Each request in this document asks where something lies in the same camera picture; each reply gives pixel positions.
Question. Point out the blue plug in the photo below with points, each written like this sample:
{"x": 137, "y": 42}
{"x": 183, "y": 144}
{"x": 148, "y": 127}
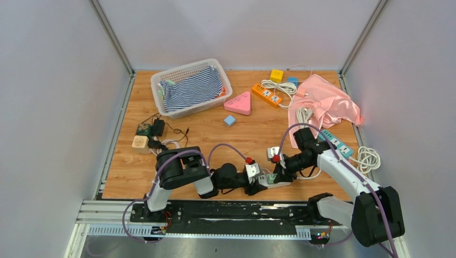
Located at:
{"x": 229, "y": 121}

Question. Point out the teal power strip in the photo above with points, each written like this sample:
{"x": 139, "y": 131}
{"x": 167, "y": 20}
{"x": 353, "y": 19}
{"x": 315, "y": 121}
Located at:
{"x": 345, "y": 150}

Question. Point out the yellow cube socket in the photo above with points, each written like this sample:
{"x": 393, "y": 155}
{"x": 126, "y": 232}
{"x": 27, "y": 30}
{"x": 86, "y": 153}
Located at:
{"x": 276, "y": 75}

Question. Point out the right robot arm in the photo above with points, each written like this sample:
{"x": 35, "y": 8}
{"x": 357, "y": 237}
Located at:
{"x": 374, "y": 214}

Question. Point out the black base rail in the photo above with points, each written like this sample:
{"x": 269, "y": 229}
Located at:
{"x": 230, "y": 217}

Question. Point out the white plastic basket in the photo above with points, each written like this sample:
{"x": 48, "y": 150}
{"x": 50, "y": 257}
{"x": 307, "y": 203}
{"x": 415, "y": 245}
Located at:
{"x": 182, "y": 72}

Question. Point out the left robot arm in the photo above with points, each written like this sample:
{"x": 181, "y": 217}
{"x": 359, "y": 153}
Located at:
{"x": 179, "y": 167}

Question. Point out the small blue cube socket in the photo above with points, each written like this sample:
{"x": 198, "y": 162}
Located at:
{"x": 293, "y": 80}

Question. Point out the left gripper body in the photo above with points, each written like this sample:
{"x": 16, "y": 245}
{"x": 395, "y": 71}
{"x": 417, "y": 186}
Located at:
{"x": 236, "y": 181}

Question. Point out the beige wooden cube socket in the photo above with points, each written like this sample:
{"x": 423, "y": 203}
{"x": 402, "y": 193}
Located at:
{"x": 140, "y": 144}

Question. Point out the green plug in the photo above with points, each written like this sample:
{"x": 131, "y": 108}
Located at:
{"x": 271, "y": 179}

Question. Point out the green patterned cube socket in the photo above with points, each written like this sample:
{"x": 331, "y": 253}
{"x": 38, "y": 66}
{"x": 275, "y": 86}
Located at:
{"x": 144, "y": 129}

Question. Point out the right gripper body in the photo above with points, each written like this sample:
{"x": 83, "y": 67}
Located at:
{"x": 298, "y": 160}

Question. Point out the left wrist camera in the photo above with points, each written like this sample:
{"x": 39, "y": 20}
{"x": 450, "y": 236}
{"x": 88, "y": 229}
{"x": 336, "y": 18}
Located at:
{"x": 253, "y": 171}

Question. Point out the white power strip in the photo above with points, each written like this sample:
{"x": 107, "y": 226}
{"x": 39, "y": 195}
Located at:
{"x": 281, "y": 184}

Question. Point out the pink triangular power strip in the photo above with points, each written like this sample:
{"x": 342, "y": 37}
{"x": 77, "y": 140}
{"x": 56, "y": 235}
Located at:
{"x": 240, "y": 104}

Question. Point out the blue white striped cloth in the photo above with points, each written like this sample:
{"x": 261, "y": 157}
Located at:
{"x": 199, "y": 88}

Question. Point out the pink cloth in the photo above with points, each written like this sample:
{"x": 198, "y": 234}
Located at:
{"x": 329, "y": 104}

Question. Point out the orange power strip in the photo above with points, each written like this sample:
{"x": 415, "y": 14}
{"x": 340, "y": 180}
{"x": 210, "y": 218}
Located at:
{"x": 266, "y": 95}

